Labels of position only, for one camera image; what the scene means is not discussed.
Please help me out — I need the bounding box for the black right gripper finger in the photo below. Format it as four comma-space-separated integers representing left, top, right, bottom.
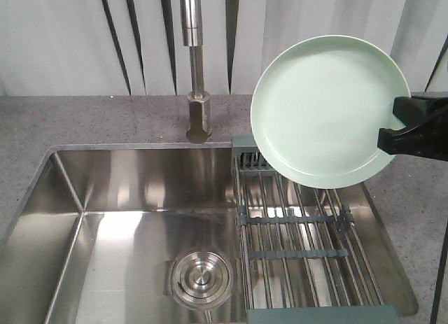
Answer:
377, 113, 447, 160
393, 96, 447, 126

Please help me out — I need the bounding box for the light green round plate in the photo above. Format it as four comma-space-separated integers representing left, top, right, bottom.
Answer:
251, 35, 410, 189

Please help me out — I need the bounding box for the grey sink drying rack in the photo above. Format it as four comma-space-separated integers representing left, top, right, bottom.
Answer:
232, 135, 400, 323

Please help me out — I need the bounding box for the stainless steel faucet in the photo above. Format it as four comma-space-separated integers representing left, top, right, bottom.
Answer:
180, 0, 212, 144

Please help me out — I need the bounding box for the round steel sink drain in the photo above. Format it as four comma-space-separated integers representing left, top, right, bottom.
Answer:
168, 251, 234, 311

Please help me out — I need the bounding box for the stainless steel sink basin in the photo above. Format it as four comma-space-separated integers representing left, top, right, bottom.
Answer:
1, 143, 419, 323

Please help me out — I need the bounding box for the white pleated curtain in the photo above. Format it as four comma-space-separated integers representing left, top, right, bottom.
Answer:
1, 0, 447, 96

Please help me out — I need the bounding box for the black camera cable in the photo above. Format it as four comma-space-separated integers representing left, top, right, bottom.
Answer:
430, 224, 448, 324

